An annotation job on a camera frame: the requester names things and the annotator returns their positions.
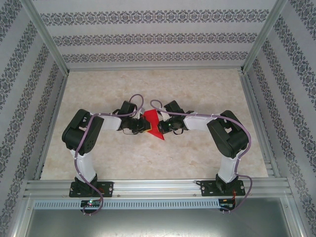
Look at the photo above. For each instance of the aluminium right table side rail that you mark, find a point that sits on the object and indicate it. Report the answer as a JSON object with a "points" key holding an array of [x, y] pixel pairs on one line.
{"points": [[251, 98]]}

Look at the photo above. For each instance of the aluminium left frame post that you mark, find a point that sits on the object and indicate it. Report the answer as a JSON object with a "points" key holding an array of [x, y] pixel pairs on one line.
{"points": [[48, 39]]}

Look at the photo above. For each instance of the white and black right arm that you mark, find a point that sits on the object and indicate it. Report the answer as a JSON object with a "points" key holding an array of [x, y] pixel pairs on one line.
{"points": [[228, 168]]}

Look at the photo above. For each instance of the aluminium right frame post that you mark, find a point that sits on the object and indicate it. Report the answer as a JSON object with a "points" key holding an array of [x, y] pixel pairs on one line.
{"points": [[262, 37]]}

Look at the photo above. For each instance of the aluminium frame post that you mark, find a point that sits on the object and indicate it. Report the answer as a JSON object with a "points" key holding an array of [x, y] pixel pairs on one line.
{"points": [[262, 37], [48, 39]]}

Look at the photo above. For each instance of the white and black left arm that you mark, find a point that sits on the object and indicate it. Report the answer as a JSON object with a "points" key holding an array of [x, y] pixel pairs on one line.
{"points": [[85, 165]]}

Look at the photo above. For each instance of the aluminium left table side rail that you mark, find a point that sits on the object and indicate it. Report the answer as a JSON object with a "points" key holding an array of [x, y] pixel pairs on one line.
{"points": [[52, 123]]}

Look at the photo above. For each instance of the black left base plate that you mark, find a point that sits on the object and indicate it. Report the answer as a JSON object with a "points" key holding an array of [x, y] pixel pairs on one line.
{"points": [[108, 188]]}

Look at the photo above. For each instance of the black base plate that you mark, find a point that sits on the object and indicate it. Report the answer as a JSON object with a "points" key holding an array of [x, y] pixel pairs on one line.
{"points": [[207, 188], [108, 188]]}

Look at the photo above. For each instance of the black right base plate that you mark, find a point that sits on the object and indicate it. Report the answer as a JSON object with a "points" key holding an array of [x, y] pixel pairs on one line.
{"points": [[207, 188]]}

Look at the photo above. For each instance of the aluminium mounting rail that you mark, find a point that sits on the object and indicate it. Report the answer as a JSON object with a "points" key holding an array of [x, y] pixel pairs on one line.
{"points": [[153, 187]]}

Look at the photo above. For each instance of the aluminium table side rail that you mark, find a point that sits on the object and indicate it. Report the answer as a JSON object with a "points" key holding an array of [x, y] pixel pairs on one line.
{"points": [[52, 123], [251, 98]]}

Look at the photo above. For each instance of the grey metal panel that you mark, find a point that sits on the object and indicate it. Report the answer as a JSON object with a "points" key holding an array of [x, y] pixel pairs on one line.
{"points": [[158, 224]]}

